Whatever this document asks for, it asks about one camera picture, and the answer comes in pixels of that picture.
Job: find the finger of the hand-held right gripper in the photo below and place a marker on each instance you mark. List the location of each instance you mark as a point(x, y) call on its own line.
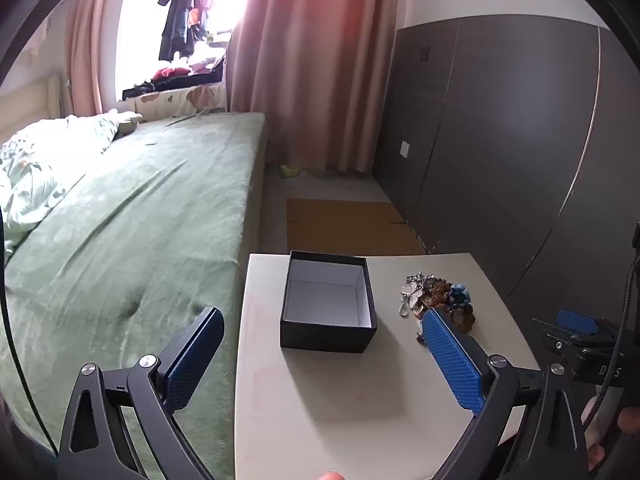
point(577, 321)

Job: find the small green packet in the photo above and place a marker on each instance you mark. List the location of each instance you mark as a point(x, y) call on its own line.
point(289, 171)

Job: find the flat brown cardboard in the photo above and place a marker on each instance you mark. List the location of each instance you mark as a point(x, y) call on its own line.
point(345, 225)

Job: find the white wall outlet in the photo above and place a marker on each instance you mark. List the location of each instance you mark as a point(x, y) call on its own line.
point(405, 149)

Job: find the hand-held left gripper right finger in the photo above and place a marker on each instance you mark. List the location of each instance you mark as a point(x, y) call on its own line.
point(452, 360)

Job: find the beige headboard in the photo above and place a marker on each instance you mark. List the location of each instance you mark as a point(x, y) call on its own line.
point(30, 100)

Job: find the bed with green sheet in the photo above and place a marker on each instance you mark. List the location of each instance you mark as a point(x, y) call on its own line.
point(150, 210)

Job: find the clothes on windowsill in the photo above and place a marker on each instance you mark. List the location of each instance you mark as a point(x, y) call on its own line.
point(170, 77)

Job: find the dark grey wardrobe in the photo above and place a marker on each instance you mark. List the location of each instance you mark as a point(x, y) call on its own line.
point(500, 160)

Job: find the floral quilt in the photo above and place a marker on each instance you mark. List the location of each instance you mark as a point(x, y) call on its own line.
point(40, 160)

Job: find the black cardboard box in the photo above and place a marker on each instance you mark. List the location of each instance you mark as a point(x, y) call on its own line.
point(325, 340)

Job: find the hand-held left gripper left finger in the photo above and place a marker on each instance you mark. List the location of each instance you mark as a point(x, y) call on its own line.
point(192, 355)

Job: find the floral cushion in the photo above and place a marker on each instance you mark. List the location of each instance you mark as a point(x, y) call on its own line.
point(175, 101)

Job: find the hanging dark clothes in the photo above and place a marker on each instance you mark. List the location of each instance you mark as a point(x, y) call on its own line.
point(175, 25)

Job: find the pile of jewelry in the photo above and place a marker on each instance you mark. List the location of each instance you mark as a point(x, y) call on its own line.
point(435, 295)

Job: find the pink curtain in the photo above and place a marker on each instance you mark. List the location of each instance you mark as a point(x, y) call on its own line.
point(300, 85)
point(90, 60)

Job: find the person's right hand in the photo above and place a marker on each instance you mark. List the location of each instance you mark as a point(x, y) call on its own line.
point(627, 417)

